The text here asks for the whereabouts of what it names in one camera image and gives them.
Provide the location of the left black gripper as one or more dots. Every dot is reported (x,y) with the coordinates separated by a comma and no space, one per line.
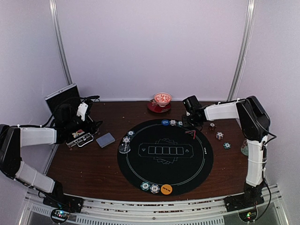
(93,129)

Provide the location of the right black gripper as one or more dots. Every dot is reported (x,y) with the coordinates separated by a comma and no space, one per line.
(186,124)

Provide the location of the red black triangle marker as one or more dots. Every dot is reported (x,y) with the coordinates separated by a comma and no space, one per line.
(192,133)

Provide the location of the green chips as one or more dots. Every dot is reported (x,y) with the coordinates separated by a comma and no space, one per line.
(145,186)
(180,123)
(130,133)

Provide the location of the grey playing card deck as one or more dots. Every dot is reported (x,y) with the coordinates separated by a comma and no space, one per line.
(105,140)

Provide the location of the blue cream poker chip stack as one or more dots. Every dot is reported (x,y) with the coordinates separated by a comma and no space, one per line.
(219,135)

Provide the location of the blue small blind button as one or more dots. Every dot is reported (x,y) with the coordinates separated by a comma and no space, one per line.
(165,122)

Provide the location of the grey dealer button disc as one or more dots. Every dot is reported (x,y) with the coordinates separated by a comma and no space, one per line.
(124,148)

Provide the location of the orange big blind button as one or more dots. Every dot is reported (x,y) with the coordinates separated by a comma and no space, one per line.
(166,189)

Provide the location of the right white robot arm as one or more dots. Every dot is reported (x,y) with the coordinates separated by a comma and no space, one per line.
(255,124)

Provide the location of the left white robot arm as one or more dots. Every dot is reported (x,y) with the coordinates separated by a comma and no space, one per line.
(12,139)

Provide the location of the red white patterned bowl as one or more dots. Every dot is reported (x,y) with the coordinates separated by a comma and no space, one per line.
(162,99)

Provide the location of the aluminium poker case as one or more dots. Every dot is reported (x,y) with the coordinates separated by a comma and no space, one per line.
(81,141)

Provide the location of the green poker chip stack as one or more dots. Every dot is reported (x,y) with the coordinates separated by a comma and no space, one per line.
(227,145)

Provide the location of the black round poker mat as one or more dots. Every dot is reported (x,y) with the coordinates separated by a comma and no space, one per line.
(166,155)

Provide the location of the dark red saucer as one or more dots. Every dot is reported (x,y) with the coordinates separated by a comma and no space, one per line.
(154,107)

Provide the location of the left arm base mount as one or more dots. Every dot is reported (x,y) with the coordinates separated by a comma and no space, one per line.
(62,210)

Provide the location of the front aluminium rail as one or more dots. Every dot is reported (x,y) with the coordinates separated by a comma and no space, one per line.
(211,211)

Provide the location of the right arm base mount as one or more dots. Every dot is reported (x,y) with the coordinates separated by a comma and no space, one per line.
(243,206)

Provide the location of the right aluminium frame post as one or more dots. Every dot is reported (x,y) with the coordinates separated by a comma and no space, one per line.
(243,50)

